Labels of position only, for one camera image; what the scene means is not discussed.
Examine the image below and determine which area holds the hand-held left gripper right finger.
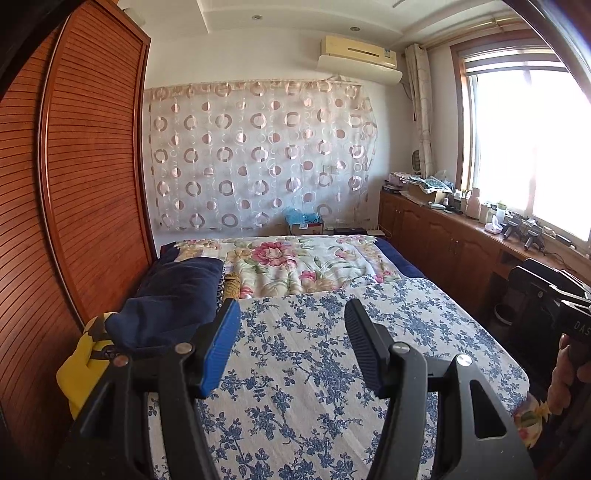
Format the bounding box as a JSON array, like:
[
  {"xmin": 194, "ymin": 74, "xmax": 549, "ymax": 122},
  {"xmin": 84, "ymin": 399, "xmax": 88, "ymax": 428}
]
[{"xmin": 343, "ymin": 298, "xmax": 537, "ymax": 480}]

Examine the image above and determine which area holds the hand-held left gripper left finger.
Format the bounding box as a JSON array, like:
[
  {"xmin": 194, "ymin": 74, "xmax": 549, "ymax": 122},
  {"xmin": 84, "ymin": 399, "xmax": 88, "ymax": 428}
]
[{"xmin": 50, "ymin": 298, "xmax": 242, "ymax": 480}]

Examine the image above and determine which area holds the navy blue printed t-shirt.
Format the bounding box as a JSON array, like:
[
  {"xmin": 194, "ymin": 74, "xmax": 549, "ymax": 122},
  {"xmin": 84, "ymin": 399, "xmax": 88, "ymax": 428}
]
[{"xmin": 104, "ymin": 294, "xmax": 219, "ymax": 354}]

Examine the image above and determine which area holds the person's right hand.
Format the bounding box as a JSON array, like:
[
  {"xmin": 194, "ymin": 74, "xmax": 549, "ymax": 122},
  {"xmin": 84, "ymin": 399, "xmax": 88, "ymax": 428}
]
[{"xmin": 546, "ymin": 332, "xmax": 585, "ymax": 408}]

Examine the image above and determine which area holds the blue floral bed sheet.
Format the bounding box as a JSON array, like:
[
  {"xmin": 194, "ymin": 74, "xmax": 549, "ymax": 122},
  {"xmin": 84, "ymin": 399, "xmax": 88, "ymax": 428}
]
[{"xmin": 147, "ymin": 276, "xmax": 530, "ymax": 480}]

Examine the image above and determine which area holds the round waste bin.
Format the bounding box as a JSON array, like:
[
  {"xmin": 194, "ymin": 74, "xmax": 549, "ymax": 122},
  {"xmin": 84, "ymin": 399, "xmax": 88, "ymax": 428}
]
[{"xmin": 493, "ymin": 302, "xmax": 516, "ymax": 327}]

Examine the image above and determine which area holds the dark blue folded cloth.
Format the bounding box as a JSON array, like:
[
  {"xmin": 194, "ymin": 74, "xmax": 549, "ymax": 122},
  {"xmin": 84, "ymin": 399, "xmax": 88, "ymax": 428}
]
[{"xmin": 137, "ymin": 257, "xmax": 225, "ymax": 308}]

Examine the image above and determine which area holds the dark blue bed sheet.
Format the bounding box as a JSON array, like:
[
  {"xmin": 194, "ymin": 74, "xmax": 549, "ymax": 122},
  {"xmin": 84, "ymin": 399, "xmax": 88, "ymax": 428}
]
[{"xmin": 375, "ymin": 239, "xmax": 426, "ymax": 278}]

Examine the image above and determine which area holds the black handheld device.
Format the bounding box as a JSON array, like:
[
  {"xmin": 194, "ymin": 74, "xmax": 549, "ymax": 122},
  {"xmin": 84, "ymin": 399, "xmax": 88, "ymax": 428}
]
[
  {"xmin": 502, "ymin": 214, "xmax": 526, "ymax": 241},
  {"xmin": 523, "ymin": 223, "xmax": 546, "ymax": 250}
]

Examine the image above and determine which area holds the floral patterned cloth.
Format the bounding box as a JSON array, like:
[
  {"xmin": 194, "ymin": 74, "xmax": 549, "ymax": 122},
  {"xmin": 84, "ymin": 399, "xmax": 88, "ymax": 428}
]
[{"xmin": 512, "ymin": 396, "xmax": 553, "ymax": 449}]

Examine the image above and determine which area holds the floral quilt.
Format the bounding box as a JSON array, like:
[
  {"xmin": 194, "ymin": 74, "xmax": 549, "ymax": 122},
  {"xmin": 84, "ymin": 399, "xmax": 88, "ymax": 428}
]
[{"xmin": 172, "ymin": 233, "xmax": 403, "ymax": 299}]

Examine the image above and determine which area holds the wooden side cabinet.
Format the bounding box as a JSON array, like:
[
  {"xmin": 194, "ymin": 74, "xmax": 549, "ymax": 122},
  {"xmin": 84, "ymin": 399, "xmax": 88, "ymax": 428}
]
[{"xmin": 379, "ymin": 189, "xmax": 591, "ymax": 326}]

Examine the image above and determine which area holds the yellow plush toy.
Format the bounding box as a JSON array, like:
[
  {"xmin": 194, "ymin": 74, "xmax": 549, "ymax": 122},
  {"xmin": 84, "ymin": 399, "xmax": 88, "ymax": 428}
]
[{"xmin": 55, "ymin": 313, "xmax": 122, "ymax": 422}]

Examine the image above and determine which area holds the pile of folded cloths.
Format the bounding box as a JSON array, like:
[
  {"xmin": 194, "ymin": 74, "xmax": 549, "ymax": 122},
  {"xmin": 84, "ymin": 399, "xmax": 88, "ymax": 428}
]
[{"xmin": 382, "ymin": 172, "xmax": 416, "ymax": 193}]

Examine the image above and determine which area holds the cluttered cardboard box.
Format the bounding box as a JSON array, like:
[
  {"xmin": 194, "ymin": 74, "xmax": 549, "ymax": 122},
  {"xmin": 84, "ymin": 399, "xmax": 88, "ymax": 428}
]
[{"xmin": 407, "ymin": 174, "xmax": 455, "ymax": 206}]

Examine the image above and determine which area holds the window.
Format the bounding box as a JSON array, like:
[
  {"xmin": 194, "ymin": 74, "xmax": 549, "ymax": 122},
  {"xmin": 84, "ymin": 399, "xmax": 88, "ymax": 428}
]
[{"xmin": 454, "ymin": 31, "xmax": 591, "ymax": 256}]

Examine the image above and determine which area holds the wooden slatted wardrobe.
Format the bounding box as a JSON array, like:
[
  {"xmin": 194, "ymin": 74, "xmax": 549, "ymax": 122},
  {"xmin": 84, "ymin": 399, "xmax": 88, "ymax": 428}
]
[{"xmin": 0, "ymin": 0, "xmax": 156, "ymax": 464}]

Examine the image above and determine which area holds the patterned window curtain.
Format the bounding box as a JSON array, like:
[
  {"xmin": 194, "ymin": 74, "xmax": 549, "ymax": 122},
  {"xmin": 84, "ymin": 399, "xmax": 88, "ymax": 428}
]
[{"xmin": 404, "ymin": 43, "xmax": 438, "ymax": 179}]

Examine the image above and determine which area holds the white air conditioner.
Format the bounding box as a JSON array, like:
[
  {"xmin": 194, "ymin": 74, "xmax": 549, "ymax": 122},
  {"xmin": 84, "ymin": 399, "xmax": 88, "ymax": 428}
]
[{"xmin": 317, "ymin": 34, "xmax": 404, "ymax": 85}]

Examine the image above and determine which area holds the sheer circle-print wall curtain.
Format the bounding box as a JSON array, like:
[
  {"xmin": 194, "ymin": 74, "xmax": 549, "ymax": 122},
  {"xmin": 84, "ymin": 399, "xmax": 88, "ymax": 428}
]
[{"xmin": 144, "ymin": 78, "xmax": 380, "ymax": 232}]

